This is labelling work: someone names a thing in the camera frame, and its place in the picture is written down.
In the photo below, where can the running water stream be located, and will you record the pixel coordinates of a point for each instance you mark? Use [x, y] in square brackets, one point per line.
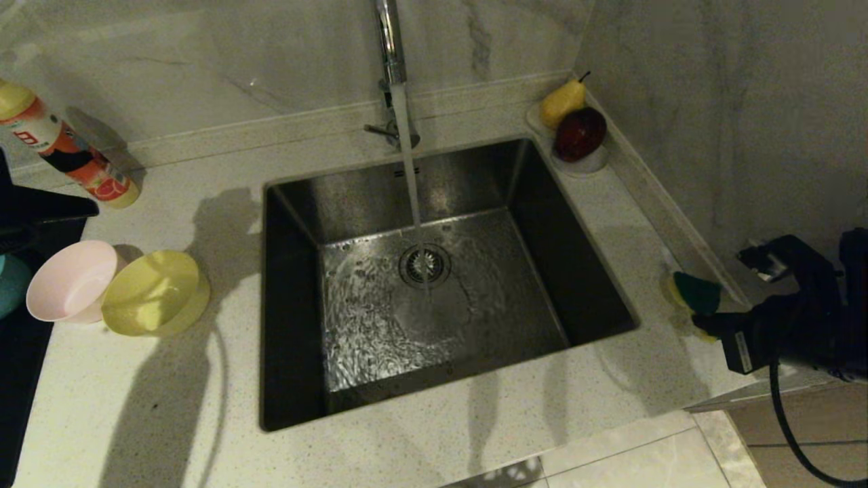
[410, 176]

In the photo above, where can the stainless steel sink basin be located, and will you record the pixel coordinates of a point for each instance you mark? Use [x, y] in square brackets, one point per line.
[542, 271]

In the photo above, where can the yellow pear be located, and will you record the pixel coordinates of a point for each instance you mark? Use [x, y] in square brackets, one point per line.
[559, 105]

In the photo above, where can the small white dish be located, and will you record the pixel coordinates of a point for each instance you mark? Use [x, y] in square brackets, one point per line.
[583, 167]
[531, 122]

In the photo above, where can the dark red apple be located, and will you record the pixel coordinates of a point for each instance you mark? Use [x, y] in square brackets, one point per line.
[578, 135]

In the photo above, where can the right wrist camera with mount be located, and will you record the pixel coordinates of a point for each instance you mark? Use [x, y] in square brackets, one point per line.
[780, 261]

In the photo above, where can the black induction cooktop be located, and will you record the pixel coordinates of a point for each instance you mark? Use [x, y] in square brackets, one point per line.
[20, 379]

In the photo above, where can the blue plastic bowl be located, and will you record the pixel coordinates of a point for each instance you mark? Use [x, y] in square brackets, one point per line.
[12, 281]

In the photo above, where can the chrome faucet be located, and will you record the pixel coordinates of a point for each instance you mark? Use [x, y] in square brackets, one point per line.
[390, 41]

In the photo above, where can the pink plastic bowl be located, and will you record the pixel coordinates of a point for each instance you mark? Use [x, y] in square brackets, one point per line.
[71, 281]

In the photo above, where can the green and yellow sponge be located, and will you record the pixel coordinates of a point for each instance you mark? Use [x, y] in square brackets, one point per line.
[698, 293]

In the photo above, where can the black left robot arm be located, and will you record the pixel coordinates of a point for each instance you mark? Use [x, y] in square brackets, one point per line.
[34, 203]

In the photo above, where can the yellow plastic bowl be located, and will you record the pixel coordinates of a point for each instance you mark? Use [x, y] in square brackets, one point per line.
[152, 295]

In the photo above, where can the round metal drain strainer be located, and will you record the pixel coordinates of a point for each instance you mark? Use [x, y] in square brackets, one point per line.
[437, 268]

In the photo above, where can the yellow-capped orange dish soap bottle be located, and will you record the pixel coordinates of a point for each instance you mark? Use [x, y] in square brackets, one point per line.
[44, 135]

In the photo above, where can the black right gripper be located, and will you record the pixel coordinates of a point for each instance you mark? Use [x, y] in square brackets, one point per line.
[793, 332]

